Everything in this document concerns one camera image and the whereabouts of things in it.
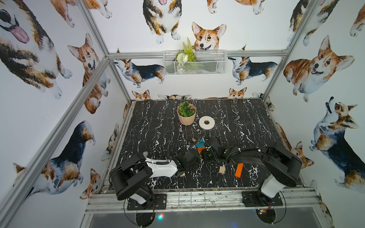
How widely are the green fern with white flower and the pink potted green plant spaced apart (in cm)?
25

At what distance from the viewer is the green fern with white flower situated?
2.67 feet

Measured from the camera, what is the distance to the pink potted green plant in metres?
0.97
